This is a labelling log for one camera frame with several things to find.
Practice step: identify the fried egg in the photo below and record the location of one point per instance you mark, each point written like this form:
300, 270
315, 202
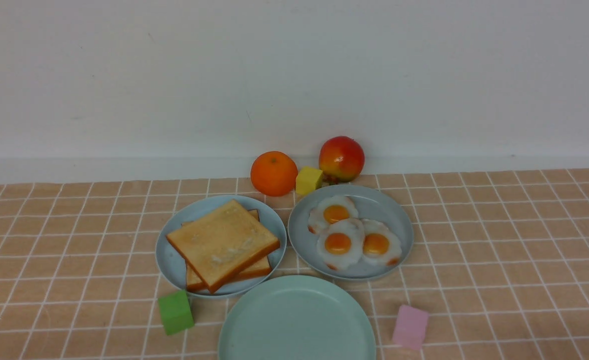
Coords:
340, 246
331, 210
381, 247

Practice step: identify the toast slice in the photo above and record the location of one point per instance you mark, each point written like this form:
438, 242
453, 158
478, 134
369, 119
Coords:
225, 246
221, 246

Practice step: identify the yellow cube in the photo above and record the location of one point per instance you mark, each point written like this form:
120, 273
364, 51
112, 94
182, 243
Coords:
308, 180

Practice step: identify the orange fruit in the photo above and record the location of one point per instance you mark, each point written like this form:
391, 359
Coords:
273, 174

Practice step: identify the red yellow apple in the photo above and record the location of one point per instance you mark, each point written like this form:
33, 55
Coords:
341, 159

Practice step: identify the grey blue plate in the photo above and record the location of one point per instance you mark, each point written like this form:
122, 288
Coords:
371, 204

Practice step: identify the mint green plate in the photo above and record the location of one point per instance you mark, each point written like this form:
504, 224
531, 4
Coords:
297, 317

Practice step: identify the light blue plate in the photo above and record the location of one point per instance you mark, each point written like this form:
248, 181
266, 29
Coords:
174, 266

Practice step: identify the green cube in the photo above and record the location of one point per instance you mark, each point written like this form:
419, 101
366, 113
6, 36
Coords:
175, 312

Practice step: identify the pink cube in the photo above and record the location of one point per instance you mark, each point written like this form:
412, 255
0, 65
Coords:
410, 327

